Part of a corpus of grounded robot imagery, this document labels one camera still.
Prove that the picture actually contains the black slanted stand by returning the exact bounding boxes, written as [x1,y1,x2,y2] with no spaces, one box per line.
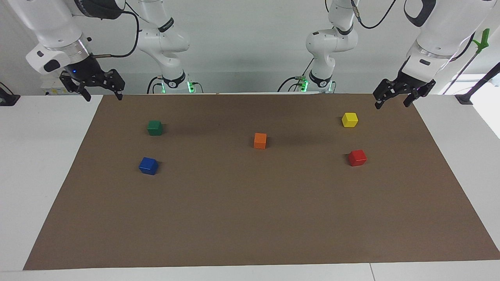
[455,62,500,105]

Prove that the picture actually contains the brown paper mat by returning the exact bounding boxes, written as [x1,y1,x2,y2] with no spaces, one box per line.
[23,93,500,271]

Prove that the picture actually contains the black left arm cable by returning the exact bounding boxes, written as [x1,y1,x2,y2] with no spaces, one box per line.
[350,0,398,30]

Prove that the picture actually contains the black left base cable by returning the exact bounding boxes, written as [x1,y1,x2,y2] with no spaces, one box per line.
[277,58,315,93]

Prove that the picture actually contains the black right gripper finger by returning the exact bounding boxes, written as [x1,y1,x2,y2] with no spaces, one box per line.
[102,69,126,101]
[59,71,93,102]

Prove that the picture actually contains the red cube block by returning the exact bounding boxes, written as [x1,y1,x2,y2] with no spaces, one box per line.
[348,149,368,167]

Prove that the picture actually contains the black base cable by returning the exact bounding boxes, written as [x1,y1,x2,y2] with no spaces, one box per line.
[146,76,164,94]
[277,58,315,93]

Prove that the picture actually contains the thin pole with green clip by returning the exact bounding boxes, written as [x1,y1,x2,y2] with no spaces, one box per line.
[441,28,491,95]

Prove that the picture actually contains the blue cube block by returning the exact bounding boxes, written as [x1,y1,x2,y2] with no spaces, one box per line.
[138,157,159,176]

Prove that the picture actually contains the black right base cable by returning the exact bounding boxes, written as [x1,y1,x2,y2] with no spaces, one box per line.
[146,76,164,94]

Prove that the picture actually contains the black table clamp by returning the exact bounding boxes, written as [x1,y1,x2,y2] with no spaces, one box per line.
[0,81,21,107]

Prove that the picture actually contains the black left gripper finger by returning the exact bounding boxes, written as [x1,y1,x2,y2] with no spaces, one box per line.
[373,79,401,110]
[403,80,437,108]

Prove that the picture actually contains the white cardboard box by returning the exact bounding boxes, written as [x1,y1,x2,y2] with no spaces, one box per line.
[40,74,66,96]

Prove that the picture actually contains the yellow cube block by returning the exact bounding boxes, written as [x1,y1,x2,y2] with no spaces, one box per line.
[341,112,359,128]

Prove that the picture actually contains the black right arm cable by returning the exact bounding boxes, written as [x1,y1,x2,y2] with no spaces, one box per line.
[92,9,141,59]

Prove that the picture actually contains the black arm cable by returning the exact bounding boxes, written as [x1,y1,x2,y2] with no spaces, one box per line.
[92,9,141,59]
[350,0,398,30]

